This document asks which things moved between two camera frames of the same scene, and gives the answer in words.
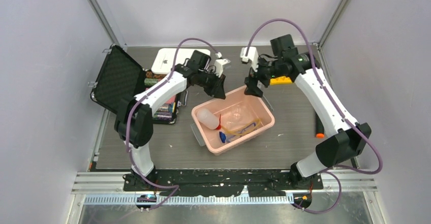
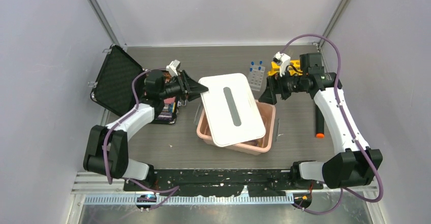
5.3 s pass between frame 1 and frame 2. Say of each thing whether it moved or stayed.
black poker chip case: stayed
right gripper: moved
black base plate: stayed
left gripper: moved
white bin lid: moved
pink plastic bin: moved
